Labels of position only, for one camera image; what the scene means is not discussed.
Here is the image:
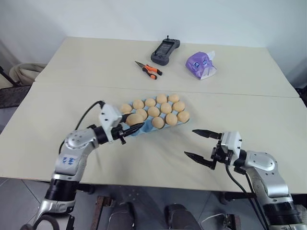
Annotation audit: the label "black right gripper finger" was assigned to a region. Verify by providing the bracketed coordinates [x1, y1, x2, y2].
[191, 129, 223, 141]
[184, 151, 216, 171]

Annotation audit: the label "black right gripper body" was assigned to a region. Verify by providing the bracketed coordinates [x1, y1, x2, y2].
[210, 140, 234, 166]

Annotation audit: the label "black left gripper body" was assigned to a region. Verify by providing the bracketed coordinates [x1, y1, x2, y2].
[111, 126, 128, 146]

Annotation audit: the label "light blue egg tray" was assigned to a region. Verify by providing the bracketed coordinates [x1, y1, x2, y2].
[119, 94, 192, 139]

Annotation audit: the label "black table clamp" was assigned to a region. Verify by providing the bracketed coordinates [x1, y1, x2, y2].
[219, 191, 258, 205]
[76, 183, 95, 195]

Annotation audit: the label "dark rounded shape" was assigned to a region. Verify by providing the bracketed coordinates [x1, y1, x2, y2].
[164, 203, 193, 230]
[108, 202, 135, 230]

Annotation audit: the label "purple tissue pack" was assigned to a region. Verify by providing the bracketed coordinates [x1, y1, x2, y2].
[185, 50, 218, 81]

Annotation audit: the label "dark grey remote controller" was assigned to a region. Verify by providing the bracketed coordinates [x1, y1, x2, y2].
[150, 35, 181, 66]

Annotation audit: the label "dark object beside table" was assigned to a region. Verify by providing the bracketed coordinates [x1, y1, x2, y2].
[295, 85, 307, 107]

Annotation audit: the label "white round chair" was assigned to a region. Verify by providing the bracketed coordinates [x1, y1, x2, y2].
[9, 62, 47, 86]

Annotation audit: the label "black fabric seat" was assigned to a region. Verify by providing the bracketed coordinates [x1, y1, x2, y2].
[0, 85, 32, 109]

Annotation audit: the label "black stand leg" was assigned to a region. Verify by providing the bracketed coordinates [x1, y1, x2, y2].
[0, 65, 21, 87]

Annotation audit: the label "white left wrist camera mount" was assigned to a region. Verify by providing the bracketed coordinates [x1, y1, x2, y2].
[97, 103, 123, 142]

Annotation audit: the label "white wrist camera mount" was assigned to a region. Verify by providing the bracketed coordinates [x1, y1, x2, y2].
[97, 103, 123, 142]
[220, 130, 243, 159]

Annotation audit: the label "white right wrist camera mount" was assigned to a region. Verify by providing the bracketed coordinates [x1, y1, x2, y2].
[220, 130, 243, 159]

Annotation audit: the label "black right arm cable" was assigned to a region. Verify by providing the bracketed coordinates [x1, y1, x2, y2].
[224, 162, 272, 230]

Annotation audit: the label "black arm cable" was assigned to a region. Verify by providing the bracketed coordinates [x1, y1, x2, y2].
[224, 162, 272, 230]
[59, 100, 106, 156]

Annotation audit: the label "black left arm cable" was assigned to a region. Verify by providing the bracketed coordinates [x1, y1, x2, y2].
[59, 100, 106, 156]

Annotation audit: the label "orange black handled pliers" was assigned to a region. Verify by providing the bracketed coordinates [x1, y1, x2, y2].
[134, 60, 164, 80]

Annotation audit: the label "rusty metal bracket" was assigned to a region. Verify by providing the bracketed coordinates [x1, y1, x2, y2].
[223, 212, 241, 230]
[95, 195, 114, 230]

